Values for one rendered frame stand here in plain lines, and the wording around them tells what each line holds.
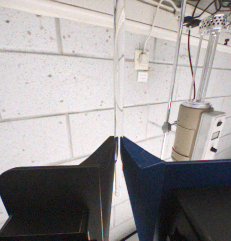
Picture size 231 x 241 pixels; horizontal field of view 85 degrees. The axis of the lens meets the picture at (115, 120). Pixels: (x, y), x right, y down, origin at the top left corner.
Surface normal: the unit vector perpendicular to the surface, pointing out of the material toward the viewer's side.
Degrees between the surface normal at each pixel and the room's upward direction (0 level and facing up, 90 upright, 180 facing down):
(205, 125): 90
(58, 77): 90
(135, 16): 90
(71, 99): 90
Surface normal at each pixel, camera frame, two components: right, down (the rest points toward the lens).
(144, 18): 0.47, 0.29
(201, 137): -0.88, 0.14
